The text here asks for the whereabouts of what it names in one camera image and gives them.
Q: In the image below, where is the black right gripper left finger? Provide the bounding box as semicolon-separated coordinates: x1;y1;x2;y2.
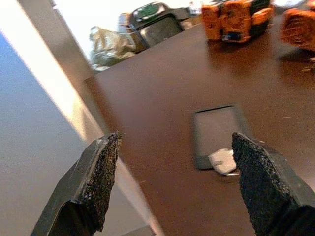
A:
31;132;123;236

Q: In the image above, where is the dark brown wooden table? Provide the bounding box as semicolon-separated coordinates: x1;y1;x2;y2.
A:
85;14;315;236

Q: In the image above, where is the orange snack package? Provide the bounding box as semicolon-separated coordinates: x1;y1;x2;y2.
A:
201;0;275;44
280;7;315;52

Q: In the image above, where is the black toaster oven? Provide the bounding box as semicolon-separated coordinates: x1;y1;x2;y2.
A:
117;1;190;52

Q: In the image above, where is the black smartphone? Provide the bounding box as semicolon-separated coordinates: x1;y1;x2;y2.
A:
191;104;249;171

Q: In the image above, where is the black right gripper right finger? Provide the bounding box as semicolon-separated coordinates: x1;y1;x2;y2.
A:
231;132;315;236

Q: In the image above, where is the white key fob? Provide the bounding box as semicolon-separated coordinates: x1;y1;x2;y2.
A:
208;148;237;174

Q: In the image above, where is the clear crumpled plastic bag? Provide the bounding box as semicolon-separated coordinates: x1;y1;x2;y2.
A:
88;26;136;71

